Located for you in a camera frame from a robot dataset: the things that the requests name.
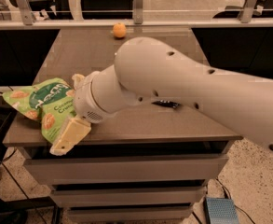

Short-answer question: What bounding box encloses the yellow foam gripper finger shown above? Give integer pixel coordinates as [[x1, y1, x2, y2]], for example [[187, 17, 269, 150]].
[[49, 116, 91, 156], [72, 74, 85, 90]]

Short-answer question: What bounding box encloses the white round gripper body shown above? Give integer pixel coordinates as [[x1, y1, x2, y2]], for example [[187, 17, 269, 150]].
[[73, 71, 107, 123]]

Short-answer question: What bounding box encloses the green rice chip bag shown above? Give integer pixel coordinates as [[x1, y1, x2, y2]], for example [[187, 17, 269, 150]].
[[3, 78, 75, 143]]

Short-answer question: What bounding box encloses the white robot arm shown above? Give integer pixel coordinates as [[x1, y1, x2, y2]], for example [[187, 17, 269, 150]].
[[50, 37, 273, 156]]

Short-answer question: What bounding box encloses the orange fruit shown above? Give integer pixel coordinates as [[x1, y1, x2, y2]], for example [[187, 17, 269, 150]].
[[113, 22, 127, 38]]

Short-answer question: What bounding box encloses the dark blue snack packet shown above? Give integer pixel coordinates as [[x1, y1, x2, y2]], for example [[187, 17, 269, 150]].
[[152, 100, 180, 109]]

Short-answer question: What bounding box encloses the grey drawer cabinet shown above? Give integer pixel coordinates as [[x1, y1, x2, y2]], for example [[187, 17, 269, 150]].
[[2, 26, 245, 224]]

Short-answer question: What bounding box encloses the metal glass railing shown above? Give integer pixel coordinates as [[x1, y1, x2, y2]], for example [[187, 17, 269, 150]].
[[0, 0, 273, 25]]

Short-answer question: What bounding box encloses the blue perforated box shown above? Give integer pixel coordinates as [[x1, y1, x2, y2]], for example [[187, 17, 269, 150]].
[[204, 197, 239, 224]]

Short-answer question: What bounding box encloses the black floor cable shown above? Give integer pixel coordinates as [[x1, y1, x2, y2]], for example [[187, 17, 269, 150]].
[[214, 177, 257, 224]]

